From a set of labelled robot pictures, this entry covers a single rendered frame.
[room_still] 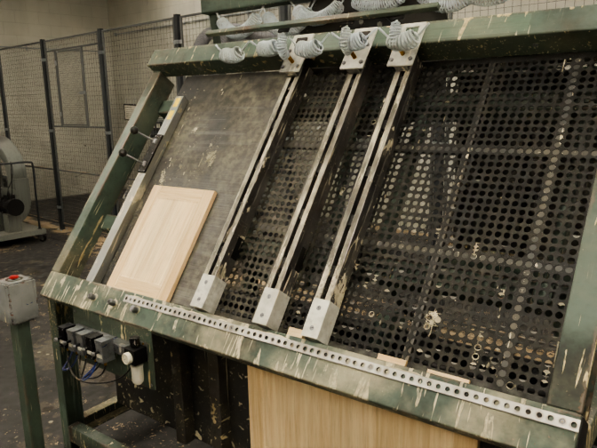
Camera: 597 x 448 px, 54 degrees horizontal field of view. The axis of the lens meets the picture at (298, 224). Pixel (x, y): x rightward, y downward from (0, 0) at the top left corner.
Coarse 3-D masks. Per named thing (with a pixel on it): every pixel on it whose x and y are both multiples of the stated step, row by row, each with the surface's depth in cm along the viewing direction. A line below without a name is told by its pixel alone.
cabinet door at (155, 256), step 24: (168, 192) 254; (192, 192) 246; (216, 192) 240; (144, 216) 254; (168, 216) 247; (192, 216) 239; (144, 240) 248; (168, 240) 240; (192, 240) 232; (120, 264) 248; (144, 264) 241; (168, 264) 234; (120, 288) 241; (144, 288) 234; (168, 288) 227
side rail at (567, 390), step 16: (592, 192) 158; (592, 208) 156; (592, 224) 154; (592, 240) 153; (592, 256) 151; (576, 272) 151; (592, 272) 149; (576, 288) 149; (592, 288) 147; (576, 304) 147; (592, 304) 146; (576, 320) 146; (592, 320) 144; (576, 336) 144; (592, 336) 142; (560, 352) 144; (576, 352) 142; (592, 352) 141; (560, 368) 143; (576, 368) 141; (592, 368) 148; (560, 384) 141; (576, 384) 139; (592, 384) 147; (560, 400) 139; (576, 400) 138
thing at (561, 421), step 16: (144, 304) 224; (160, 304) 220; (192, 320) 208; (208, 320) 205; (256, 336) 191; (272, 336) 188; (304, 352) 180; (336, 352) 174; (368, 368) 167; (384, 368) 164; (416, 384) 158; (432, 384) 156; (448, 384) 154; (480, 400) 148; (496, 400) 146; (528, 416) 141; (544, 416) 139; (560, 416) 137; (576, 432) 135
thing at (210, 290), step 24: (288, 72) 237; (312, 72) 244; (288, 96) 235; (288, 120) 234; (264, 144) 230; (264, 168) 226; (240, 192) 223; (240, 216) 218; (240, 240) 219; (216, 264) 213; (216, 288) 211
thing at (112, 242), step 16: (176, 112) 275; (160, 128) 275; (160, 144) 270; (144, 176) 264; (144, 192) 265; (128, 208) 259; (128, 224) 260; (112, 240) 254; (112, 256) 255; (96, 272) 250
